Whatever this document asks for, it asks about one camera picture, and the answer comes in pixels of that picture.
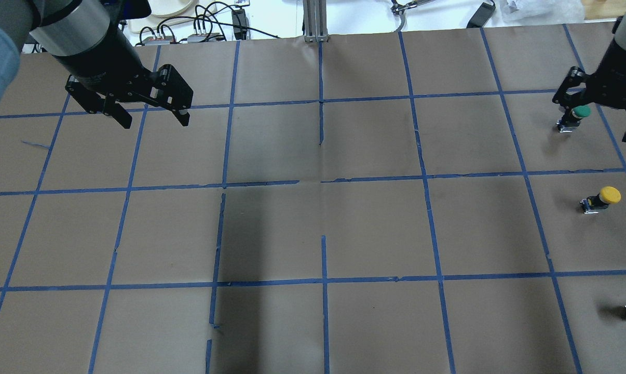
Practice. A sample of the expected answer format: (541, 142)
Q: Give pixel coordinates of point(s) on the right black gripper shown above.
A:
(620, 72)

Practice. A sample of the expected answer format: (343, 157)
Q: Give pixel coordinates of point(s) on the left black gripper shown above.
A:
(99, 61)

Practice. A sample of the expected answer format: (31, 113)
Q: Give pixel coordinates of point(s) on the yellow push button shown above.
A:
(605, 197)

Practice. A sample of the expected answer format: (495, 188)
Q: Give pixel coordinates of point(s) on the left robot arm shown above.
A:
(85, 37)

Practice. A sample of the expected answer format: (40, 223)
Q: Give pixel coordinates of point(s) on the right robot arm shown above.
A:
(619, 32)

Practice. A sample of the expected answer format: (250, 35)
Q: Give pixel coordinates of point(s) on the wooden cutting board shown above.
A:
(601, 10)

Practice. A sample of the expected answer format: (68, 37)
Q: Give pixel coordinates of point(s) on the beige plate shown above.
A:
(168, 8)

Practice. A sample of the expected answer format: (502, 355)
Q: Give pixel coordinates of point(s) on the black power supply brick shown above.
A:
(240, 24)

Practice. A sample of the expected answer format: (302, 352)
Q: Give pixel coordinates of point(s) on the clear plastic bag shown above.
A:
(542, 11)

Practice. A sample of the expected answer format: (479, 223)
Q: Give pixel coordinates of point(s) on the black power adapter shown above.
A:
(481, 16)

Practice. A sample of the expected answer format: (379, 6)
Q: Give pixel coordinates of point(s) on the aluminium frame post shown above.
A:
(315, 21)

